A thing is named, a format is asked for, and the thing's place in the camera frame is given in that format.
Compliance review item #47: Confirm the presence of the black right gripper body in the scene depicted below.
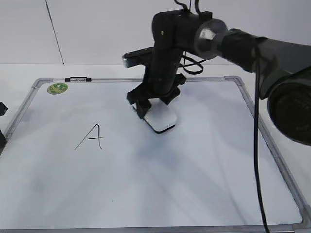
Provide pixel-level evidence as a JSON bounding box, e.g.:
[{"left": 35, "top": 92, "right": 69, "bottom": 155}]
[{"left": 127, "top": 47, "right": 185, "bottom": 103}]

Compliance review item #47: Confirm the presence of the white whiteboard eraser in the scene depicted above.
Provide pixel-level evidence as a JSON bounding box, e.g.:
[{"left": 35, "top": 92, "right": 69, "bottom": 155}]
[{"left": 142, "top": 99, "right": 177, "bottom": 134}]

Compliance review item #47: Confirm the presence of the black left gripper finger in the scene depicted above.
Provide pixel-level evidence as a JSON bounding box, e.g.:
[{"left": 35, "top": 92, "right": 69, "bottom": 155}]
[{"left": 0, "top": 102, "right": 8, "bottom": 148}]

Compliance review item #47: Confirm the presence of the round green magnet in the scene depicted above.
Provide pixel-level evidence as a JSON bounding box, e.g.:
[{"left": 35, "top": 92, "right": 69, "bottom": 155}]
[{"left": 47, "top": 83, "right": 68, "bottom": 95}]

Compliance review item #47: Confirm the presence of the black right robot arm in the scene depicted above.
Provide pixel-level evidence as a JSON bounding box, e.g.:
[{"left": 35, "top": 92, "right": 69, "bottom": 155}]
[{"left": 123, "top": 10, "right": 311, "bottom": 145}]

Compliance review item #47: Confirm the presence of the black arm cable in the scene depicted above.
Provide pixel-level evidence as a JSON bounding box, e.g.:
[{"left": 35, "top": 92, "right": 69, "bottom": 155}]
[{"left": 174, "top": 0, "right": 269, "bottom": 233}]

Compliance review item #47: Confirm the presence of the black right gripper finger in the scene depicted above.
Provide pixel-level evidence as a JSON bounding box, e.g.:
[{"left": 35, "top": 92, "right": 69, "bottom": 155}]
[
  {"left": 136, "top": 99, "right": 152, "bottom": 119},
  {"left": 160, "top": 87, "right": 180, "bottom": 105}
]

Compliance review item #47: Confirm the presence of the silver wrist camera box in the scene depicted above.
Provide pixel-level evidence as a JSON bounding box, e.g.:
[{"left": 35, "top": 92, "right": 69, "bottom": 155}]
[{"left": 122, "top": 47, "right": 154, "bottom": 68}]

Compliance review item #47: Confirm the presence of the black board hanger clip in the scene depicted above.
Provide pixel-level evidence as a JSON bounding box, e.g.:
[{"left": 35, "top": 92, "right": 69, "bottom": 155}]
[{"left": 65, "top": 77, "right": 92, "bottom": 82}]

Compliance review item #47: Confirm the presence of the white board with aluminium frame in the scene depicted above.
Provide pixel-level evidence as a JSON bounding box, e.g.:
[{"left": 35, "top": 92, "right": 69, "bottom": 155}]
[{"left": 0, "top": 75, "right": 304, "bottom": 233}]

